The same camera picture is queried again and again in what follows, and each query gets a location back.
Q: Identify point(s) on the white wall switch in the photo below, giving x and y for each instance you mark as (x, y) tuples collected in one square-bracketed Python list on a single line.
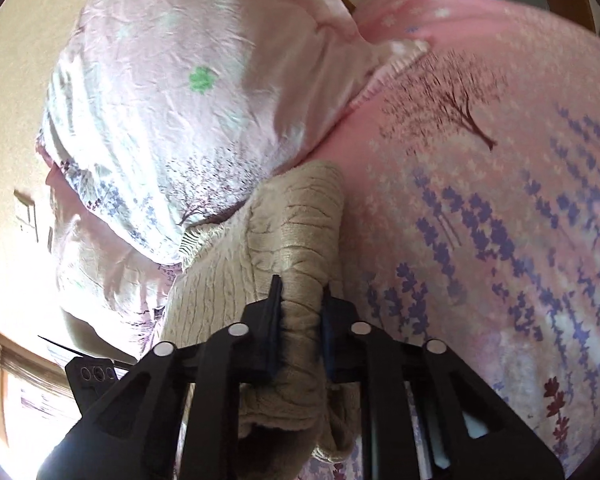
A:
[(35, 217)]

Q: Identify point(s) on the pink floral bed sheet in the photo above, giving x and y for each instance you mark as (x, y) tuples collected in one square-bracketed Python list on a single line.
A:
[(472, 213)]

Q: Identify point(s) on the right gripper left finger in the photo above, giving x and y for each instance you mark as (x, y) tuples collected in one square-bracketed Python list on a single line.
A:
[(174, 414)]

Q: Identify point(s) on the pink floral pillow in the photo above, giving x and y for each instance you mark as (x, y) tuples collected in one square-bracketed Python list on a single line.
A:
[(163, 114)]

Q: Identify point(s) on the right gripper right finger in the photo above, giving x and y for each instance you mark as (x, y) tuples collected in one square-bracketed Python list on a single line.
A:
[(425, 414)]

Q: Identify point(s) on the window with curtain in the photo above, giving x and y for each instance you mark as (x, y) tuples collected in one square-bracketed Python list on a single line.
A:
[(36, 409)]

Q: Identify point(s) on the beige cable knit sweater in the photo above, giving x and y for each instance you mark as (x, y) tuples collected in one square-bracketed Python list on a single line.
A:
[(289, 227)]

